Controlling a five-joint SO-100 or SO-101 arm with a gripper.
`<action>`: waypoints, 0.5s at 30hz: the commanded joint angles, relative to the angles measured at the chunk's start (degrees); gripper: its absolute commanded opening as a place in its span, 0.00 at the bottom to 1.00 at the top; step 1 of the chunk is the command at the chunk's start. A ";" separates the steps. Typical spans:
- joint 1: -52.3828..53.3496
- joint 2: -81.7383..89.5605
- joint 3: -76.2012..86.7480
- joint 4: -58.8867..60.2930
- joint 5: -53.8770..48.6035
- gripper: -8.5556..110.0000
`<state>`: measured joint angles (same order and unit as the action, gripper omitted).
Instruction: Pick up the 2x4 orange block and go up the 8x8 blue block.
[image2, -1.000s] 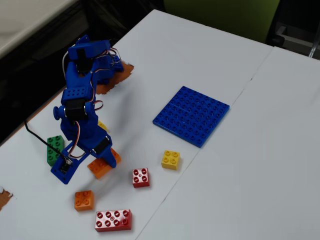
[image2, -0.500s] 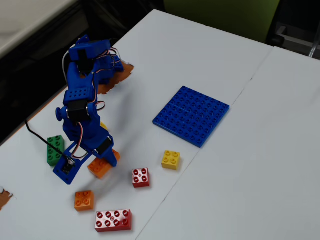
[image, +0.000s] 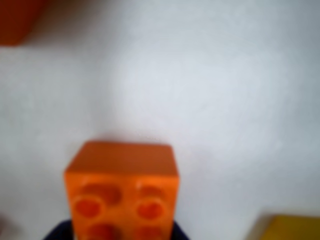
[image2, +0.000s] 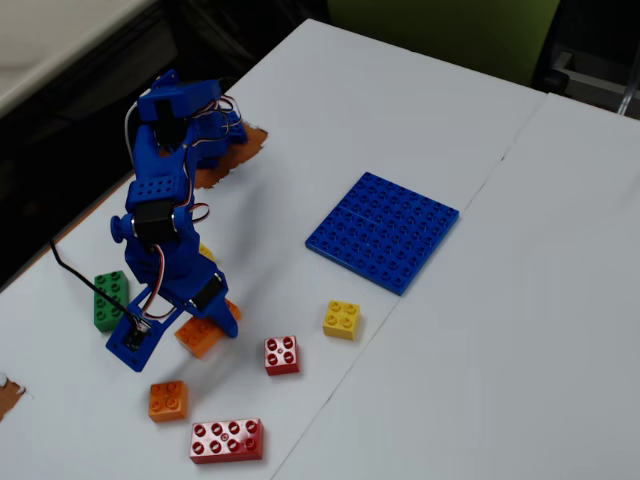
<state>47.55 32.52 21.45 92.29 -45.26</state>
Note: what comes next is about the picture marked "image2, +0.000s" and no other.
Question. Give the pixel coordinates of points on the orange 2x2 building block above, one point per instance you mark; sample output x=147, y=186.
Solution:
x=168, y=401

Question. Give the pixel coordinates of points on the green 2x4 building block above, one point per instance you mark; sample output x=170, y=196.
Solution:
x=107, y=290

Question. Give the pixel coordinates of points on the white background table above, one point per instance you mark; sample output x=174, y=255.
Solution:
x=40, y=40

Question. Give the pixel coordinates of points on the wrist camera on blue mount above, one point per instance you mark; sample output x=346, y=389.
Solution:
x=132, y=340

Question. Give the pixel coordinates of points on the grey metal frame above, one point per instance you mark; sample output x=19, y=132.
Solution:
x=590, y=80

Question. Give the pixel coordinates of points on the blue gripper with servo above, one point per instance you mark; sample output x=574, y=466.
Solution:
x=209, y=296

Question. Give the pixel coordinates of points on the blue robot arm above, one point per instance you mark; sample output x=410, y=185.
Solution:
x=160, y=190

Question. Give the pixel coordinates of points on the red 2x4 building block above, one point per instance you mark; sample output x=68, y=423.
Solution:
x=226, y=441

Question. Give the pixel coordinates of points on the green chair back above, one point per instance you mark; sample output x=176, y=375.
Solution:
x=450, y=30

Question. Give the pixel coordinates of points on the yellow 2x4 building block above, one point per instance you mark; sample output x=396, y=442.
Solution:
x=206, y=252

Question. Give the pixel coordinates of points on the blue 8x8 building plate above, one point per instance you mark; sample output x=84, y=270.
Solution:
x=382, y=232

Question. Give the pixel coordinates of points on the red 2x2 building block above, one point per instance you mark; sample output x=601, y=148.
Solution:
x=281, y=356

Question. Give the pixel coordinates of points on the orange 2x4 building block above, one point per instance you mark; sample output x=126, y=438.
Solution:
x=197, y=337

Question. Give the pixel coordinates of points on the yellow 2x2 building block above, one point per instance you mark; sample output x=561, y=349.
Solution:
x=341, y=320

